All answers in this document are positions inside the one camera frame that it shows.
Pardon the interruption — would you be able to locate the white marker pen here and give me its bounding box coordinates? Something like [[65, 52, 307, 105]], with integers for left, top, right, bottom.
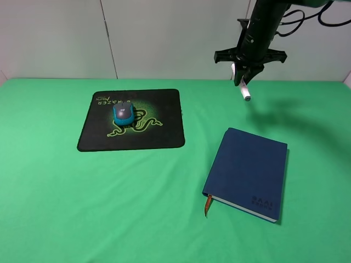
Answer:
[[231, 63, 251, 101]]

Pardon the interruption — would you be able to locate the black cable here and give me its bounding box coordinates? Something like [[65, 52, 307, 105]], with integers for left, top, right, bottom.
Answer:
[[274, 0, 351, 37]]

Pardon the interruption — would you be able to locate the dark blue notebook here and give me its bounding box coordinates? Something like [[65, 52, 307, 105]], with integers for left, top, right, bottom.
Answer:
[[202, 128, 288, 223]]

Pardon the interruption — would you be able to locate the orange bookmark ribbon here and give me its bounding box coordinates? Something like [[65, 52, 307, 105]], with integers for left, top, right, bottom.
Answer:
[[204, 195, 212, 218]]

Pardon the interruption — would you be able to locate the black green snake mouse pad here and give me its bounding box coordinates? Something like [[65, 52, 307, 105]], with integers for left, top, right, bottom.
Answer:
[[77, 89, 185, 152]]

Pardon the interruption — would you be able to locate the blue grey computer mouse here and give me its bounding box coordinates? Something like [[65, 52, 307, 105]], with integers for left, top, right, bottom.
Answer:
[[112, 101, 135, 127]]

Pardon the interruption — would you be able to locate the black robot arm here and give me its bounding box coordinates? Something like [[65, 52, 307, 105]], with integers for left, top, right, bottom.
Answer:
[[214, 0, 350, 86]]

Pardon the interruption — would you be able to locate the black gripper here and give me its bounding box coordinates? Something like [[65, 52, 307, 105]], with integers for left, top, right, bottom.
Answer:
[[214, 46, 287, 86]]

